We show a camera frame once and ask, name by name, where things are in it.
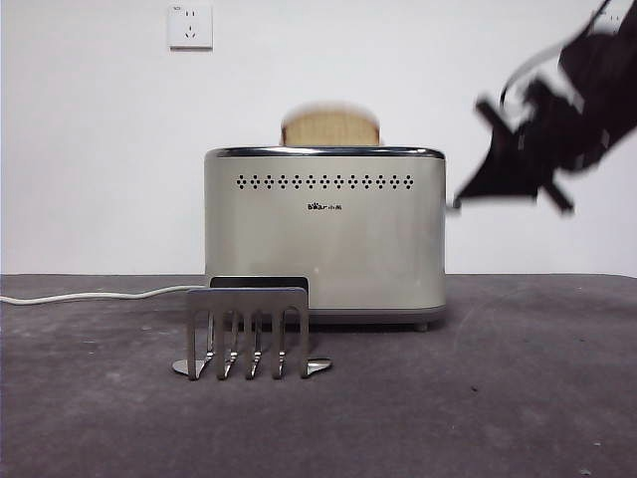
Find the grey cable on right arm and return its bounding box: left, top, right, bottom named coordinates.
left=500, top=42, right=566, bottom=104

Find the beige two-slot toaster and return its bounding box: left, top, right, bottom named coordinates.
left=202, top=145, right=448, bottom=334

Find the white power cord with plug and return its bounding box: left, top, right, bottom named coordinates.
left=0, top=284, right=206, bottom=306

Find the steel bread rack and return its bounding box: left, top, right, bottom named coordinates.
left=171, top=277, right=333, bottom=382

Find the brown bread slice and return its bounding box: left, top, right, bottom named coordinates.
left=280, top=101, right=384, bottom=147

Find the white wall socket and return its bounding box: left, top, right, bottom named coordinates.
left=167, top=4, right=214, bottom=52
left=590, top=8, right=633, bottom=36

